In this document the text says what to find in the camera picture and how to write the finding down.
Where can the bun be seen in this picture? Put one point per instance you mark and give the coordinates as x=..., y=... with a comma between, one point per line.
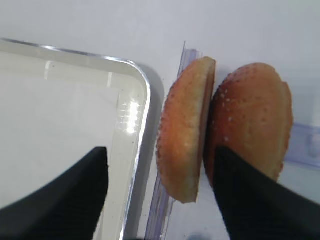
x=251, y=113
x=182, y=130

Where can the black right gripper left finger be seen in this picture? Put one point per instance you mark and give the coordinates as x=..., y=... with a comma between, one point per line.
x=68, y=208

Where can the cream rectangular metal tray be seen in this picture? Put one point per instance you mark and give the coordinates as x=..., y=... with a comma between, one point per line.
x=55, y=106

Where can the right clear plastic rail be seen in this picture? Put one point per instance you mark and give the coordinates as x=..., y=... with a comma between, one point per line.
x=162, y=203

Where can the clear holder under buns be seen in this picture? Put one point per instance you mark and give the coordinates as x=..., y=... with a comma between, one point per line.
x=304, y=145

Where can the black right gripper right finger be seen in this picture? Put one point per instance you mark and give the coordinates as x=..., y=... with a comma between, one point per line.
x=255, y=207

